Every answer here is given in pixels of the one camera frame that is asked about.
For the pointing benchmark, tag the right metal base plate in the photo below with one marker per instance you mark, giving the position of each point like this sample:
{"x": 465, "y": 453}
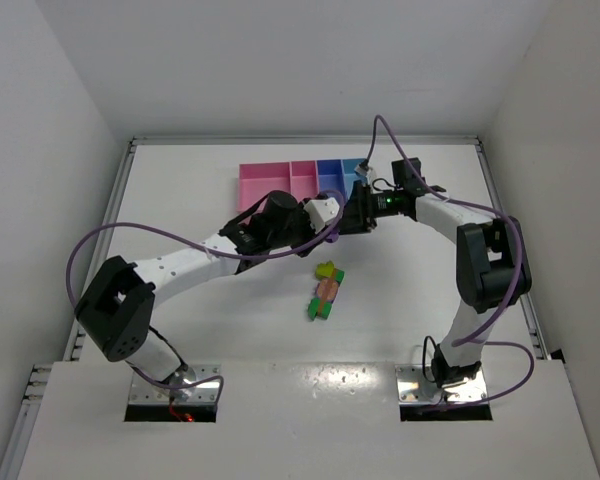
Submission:
{"x": 416, "y": 388}

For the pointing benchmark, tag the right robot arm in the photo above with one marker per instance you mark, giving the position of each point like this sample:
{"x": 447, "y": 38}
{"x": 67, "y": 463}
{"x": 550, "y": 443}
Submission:
{"x": 491, "y": 271}

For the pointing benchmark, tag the pink divided container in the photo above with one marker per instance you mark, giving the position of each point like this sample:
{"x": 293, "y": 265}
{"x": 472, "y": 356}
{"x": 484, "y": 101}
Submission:
{"x": 299, "y": 178}

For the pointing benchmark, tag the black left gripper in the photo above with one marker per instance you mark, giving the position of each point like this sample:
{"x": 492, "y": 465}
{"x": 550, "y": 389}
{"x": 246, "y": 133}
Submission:
{"x": 309, "y": 228}

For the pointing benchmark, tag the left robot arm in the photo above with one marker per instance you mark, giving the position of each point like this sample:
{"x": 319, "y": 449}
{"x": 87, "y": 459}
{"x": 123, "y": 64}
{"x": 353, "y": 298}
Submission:
{"x": 116, "y": 308}

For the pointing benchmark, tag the lime lego brick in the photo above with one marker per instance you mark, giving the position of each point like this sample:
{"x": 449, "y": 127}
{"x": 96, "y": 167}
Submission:
{"x": 325, "y": 270}

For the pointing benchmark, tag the metal base plate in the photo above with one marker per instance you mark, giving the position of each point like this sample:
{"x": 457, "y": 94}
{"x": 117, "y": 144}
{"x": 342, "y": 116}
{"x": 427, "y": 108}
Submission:
{"x": 416, "y": 388}
{"x": 191, "y": 386}

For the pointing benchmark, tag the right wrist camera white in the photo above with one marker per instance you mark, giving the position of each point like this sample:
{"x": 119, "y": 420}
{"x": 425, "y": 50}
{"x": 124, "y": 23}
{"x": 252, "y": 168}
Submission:
{"x": 365, "y": 171}

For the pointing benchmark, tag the light blue container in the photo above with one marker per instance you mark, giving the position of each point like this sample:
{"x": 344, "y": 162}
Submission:
{"x": 350, "y": 174}

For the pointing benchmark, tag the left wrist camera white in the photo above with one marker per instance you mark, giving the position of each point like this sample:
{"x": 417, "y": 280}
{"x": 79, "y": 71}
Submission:
{"x": 322, "y": 213}

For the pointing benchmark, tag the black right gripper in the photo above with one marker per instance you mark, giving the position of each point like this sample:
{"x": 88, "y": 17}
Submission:
{"x": 359, "y": 214}

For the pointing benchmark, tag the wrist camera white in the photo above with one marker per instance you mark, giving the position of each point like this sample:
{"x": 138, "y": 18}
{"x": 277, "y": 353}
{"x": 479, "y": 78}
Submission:
{"x": 322, "y": 213}
{"x": 365, "y": 171}

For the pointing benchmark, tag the brown lego plate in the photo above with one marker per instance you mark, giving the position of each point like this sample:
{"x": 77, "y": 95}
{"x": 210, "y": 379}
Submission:
{"x": 337, "y": 276}

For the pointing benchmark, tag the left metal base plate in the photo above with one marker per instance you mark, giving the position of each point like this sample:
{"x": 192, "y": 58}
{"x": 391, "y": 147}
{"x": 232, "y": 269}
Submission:
{"x": 191, "y": 386}

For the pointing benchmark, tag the purple butterfly lego brick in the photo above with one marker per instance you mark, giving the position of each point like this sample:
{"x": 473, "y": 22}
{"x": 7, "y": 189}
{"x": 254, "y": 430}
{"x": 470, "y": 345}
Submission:
{"x": 327, "y": 290}

